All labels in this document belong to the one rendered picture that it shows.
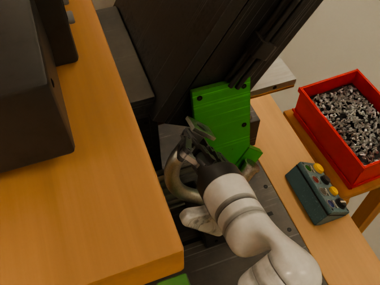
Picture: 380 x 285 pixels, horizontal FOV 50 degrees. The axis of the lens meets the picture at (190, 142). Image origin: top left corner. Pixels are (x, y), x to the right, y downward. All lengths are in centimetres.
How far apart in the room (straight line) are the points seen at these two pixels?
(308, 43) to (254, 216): 241
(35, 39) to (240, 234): 38
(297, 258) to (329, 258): 50
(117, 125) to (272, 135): 85
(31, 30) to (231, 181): 40
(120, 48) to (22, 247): 62
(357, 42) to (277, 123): 191
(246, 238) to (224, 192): 8
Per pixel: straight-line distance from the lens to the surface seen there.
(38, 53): 26
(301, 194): 103
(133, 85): 78
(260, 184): 105
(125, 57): 84
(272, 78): 96
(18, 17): 30
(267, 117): 118
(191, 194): 82
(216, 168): 62
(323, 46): 292
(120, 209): 29
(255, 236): 55
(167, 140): 111
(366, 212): 153
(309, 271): 51
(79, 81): 37
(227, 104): 76
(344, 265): 101
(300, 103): 128
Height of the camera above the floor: 179
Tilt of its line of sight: 54 degrees down
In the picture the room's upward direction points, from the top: straight up
